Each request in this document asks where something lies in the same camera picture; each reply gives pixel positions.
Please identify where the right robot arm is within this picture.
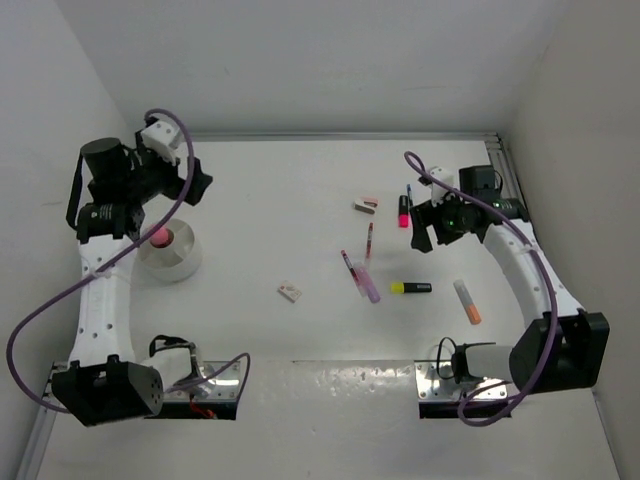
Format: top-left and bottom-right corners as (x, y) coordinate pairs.
(410, 165), (610, 394)

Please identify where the metal base plate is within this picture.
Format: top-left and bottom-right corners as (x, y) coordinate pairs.
(414, 360), (509, 419)
(149, 361), (244, 421)

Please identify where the red refill pen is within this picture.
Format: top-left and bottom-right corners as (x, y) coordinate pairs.
(341, 249), (367, 297)
(365, 222), (374, 264)

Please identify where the pink white stapler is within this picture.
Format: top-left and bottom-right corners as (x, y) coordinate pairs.
(353, 197), (379, 215)

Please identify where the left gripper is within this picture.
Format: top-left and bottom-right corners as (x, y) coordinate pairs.
(122, 130), (211, 206)

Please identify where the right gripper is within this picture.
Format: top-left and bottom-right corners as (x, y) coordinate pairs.
(409, 189), (470, 253)

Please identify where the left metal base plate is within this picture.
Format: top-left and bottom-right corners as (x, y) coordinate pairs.
(149, 361), (244, 421)

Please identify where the blue pen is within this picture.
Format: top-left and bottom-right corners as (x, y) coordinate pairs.
(406, 184), (413, 209)

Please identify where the black cable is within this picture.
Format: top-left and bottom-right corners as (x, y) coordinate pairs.
(435, 337), (464, 384)

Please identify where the small patterned eraser box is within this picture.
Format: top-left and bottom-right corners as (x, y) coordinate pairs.
(278, 281), (302, 303)

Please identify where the pink cap in container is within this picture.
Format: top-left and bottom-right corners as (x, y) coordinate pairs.
(149, 227), (174, 249)

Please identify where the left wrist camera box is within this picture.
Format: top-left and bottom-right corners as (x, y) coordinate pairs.
(140, 120), (184, 166)

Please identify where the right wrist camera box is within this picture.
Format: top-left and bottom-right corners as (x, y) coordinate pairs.
(428, 166), (454, 207)

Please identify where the purple clear highlighter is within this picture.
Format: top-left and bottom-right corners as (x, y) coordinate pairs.
(354, 262), (381, 304)

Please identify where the yellow black highlighter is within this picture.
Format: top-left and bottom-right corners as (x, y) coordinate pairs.
(390, 282), (432, 295)

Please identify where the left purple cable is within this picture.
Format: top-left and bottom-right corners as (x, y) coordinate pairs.
(5, 108), (251, 415)

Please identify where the red refill pen upper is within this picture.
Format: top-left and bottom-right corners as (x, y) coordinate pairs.
(365, 222), (374, 264)

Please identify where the red refill pen lower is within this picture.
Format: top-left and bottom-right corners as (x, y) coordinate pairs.
(341, 249), (367, 297)

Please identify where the white round divided container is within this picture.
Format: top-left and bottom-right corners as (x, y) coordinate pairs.
(137, 218), (203, 283)

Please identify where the orange clear highlighter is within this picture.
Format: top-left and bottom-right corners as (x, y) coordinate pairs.
(453, 279), (482, 325)

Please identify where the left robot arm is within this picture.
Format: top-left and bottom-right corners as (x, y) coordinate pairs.
(52, 137), (212, 427)

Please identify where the pink black highlighter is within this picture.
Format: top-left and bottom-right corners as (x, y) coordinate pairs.
(398, 195), (410, 228)

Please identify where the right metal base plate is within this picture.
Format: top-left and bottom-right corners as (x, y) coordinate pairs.
(414, 360), (509, 419)

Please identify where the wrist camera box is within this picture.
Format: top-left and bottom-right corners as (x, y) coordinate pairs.
(140, 120), (184, 166)
(428, 166), (454, 207)

